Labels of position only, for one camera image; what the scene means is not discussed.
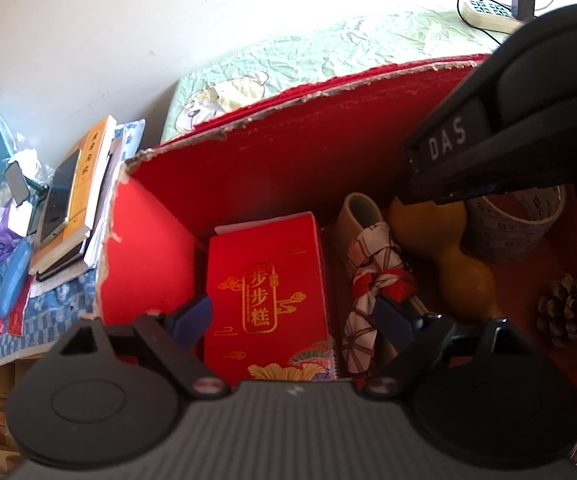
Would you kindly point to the red gift carton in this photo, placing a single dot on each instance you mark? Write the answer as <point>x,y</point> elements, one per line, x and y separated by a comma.
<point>269,313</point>

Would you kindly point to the orange wooden gourd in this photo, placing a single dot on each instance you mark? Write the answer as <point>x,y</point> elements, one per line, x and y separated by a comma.
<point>435,232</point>

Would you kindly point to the green bear print bedsheet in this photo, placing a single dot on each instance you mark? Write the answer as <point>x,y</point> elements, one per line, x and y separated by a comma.
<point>260,72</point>

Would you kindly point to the blue glasses case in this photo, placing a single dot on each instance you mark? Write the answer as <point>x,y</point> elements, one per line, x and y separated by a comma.
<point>14,276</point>

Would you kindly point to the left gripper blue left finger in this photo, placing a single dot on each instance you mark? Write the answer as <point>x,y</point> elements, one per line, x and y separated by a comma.
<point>188,324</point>

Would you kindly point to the brown pine cone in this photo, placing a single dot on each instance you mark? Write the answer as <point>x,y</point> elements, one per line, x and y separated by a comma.
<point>556,316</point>

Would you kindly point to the smartphone with dark screen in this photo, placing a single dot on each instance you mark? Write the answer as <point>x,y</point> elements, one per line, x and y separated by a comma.
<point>56,208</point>

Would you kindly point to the orange yellow book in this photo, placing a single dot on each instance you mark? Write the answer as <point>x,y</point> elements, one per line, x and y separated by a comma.
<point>95,151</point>

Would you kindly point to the white power strip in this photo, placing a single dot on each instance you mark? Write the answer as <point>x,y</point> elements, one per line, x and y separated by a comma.
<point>489,16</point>

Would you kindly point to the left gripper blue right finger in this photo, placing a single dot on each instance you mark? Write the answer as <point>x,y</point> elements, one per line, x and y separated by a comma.
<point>393,326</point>

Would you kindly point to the red cardboard storage box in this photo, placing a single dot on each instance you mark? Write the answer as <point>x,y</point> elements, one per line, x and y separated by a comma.
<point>304,150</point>

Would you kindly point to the black power adapter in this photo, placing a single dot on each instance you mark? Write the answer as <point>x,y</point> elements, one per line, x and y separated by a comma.
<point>523,10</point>

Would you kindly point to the blue white checkered cloth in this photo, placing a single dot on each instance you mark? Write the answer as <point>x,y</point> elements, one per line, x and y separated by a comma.
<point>37,322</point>

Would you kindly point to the purple plush toy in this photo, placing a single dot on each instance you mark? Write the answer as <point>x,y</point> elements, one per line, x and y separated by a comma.
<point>1,239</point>

